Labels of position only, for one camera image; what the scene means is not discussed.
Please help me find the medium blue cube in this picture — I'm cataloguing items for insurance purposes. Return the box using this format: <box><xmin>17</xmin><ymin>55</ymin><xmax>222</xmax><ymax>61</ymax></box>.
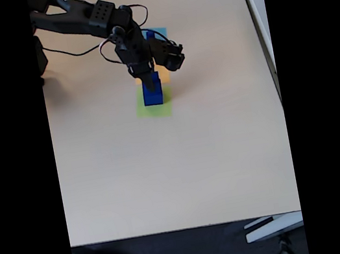
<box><xmin>143</xmin><ymin>71</ymin><xmax>164</xmax><ymax>96</ymax></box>

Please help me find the large blue cube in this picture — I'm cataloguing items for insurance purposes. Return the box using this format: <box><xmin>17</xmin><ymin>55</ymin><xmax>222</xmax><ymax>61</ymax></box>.
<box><xmin>141</xmin><ymin>81</ymin><xmax>166</xmax><ymax>108</ymax></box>

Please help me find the orange paper square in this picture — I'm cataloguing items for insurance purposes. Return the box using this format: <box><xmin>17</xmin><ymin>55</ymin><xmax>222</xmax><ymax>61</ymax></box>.
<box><xmin>133</xmin><ymin>64</ymin><xmax>172</xmax><ymax>89</ymax></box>

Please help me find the blue paper square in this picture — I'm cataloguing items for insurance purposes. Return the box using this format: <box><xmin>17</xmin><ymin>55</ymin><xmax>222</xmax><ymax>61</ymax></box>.
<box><xmin>140</xmin><ymin>24</ymin><xmax>169</xmax><ymax>45</ymax></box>

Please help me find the green paper square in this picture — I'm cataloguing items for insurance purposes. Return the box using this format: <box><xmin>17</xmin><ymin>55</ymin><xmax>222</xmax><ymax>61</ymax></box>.
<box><xmin>132</xmin><ymin>84</ymin><xmax>177</xmax><ymax>122</ymax></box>

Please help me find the white side table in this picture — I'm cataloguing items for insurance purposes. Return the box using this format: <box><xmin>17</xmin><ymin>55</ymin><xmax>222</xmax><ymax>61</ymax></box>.
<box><xmin>239</xmin><ymin>0</ymin><xmax>283</xmax><ymax>109</ymax></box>

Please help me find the white table foot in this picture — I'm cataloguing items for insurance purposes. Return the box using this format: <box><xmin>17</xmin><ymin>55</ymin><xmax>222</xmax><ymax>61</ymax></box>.
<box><xmin>242</xmin><ymin>210</ymin><xmax>306</xmax><ymax>245</ymax></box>

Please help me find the black stand leg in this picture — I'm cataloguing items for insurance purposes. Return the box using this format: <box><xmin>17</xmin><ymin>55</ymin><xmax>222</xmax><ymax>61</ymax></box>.
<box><xmin>271</xmin><ymin>231</ymin><xmax>300</xmax><ymax>254</ymax></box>

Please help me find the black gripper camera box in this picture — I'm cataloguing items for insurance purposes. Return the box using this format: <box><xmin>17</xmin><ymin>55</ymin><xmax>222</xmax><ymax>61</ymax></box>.
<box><xmin>127</xmin><ymin>58</ymin><xmax>157</xmax><ymax>78</ymax></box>

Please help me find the black motor cable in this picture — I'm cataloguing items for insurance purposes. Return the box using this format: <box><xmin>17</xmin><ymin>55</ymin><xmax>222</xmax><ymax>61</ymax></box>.
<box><xmin>127</xmin><ymin>0</ymin><xmax>176</xmax><ymax>52</ymax></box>

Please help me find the thin black camera cable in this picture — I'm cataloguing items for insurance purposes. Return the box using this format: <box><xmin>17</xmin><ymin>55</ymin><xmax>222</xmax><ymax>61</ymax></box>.
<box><xmin>43</xmin><ymin>33</ymin><xmax>125</xmax><ymax>77</ymax></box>

